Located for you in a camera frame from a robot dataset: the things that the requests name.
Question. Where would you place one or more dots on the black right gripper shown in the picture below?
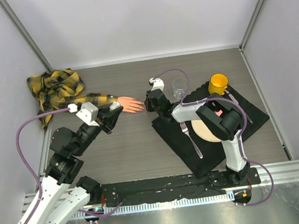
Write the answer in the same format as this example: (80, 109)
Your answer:
(149, 108)

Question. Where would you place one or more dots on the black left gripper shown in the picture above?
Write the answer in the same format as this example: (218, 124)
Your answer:
(109, 117)

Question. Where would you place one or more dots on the white nail polish bottle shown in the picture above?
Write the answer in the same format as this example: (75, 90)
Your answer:
(114, 106)

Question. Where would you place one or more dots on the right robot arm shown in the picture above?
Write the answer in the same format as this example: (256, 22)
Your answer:
(224, 118)

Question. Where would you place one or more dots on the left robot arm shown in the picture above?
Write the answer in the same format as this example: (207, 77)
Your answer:
(65, 164)

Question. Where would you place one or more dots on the mannequin hand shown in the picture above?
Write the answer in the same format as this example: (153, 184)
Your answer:
(131, 105)

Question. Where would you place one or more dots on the clear plastic cup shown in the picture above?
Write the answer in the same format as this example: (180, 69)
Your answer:
(180, 86)

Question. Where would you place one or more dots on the silver fork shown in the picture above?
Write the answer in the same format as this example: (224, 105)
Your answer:
(186, 132)

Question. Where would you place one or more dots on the pink cream plate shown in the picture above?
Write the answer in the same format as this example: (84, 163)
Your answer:
(203, 131)

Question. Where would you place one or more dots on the yellow plaid shirt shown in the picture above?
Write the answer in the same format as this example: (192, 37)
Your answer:
(60, 88)

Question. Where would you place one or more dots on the yellow mug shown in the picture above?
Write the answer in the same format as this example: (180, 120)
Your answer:
(218, 84)

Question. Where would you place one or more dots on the black scalloped placemat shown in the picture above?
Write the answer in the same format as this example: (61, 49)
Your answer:
(213, 153)

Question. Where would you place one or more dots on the silver knife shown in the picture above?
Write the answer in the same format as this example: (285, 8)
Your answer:
(230, 95)

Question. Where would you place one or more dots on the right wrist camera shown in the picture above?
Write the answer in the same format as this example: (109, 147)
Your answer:
(156, 83)

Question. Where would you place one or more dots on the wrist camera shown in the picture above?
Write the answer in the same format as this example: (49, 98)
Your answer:
(156, 83)
(87, 112)

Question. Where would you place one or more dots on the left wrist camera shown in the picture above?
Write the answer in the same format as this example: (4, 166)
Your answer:
(87, 112)

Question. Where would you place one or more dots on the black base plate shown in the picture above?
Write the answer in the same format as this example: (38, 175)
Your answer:
(170, 188)

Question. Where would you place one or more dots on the white cable duct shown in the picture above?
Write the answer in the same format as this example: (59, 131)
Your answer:
(223, 198)

